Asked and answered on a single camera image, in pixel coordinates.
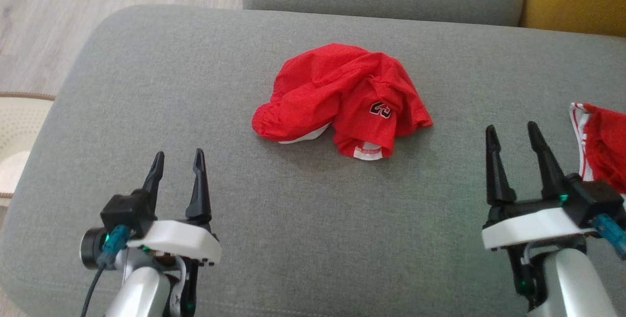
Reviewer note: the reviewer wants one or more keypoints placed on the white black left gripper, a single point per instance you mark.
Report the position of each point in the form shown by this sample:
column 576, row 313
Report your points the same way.
column 183, row 241

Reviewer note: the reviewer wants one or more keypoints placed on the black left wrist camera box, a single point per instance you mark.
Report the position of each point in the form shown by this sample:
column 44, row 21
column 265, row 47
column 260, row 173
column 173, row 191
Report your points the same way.
column 124, row 214

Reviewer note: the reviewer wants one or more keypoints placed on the grey fabric sofa seat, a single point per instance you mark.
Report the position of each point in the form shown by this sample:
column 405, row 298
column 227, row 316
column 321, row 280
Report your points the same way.
column 318, row 238

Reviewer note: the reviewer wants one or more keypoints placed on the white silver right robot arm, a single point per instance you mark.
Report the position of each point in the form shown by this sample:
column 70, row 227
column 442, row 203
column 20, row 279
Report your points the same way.
column 572, row 287

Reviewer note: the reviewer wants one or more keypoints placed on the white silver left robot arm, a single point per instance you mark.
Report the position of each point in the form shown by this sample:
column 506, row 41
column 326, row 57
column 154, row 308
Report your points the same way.
column 142, row 292

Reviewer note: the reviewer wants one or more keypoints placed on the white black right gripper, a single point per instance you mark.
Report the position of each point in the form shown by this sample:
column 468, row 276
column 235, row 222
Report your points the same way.
column 530, row 229

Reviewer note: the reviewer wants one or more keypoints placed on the red white basketball jersey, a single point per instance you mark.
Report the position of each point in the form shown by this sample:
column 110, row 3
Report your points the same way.
column 606, row 146

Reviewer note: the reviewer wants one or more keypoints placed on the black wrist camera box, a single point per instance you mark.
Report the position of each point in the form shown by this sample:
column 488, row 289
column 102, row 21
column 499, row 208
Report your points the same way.
column 124, row 214
column 599, row 197

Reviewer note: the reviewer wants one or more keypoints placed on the cream perforated laundry basket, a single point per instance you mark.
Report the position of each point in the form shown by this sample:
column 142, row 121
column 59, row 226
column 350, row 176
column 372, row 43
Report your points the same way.
column 17, row 131

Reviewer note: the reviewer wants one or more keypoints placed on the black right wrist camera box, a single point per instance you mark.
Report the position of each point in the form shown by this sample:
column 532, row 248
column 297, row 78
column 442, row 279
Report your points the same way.
column 599, row 197

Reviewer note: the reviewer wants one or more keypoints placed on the red mesh basketball shorts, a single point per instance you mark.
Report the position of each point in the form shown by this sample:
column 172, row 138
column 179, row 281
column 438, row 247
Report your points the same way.
column 337, row 92

